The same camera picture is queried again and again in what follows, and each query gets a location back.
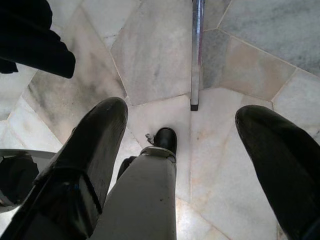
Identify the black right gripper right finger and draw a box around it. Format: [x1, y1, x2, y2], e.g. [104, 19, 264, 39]
[234, 104, 320, 240]

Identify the black shirt with green logo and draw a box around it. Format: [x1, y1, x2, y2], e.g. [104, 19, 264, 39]
[0, 0, 77, 80]

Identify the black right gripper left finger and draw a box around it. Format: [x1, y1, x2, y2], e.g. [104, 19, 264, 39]
[0, 96, 129, 240]

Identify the black robot right foot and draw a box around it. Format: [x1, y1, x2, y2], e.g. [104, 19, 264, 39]
[152, 126, 179, 161]

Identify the silver robot right leg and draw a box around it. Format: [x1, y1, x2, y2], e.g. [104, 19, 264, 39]
[88, 146, 179, 240]

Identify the silver metal clothes rack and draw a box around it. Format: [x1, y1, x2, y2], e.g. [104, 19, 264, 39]
[189, 0, 207, 112]

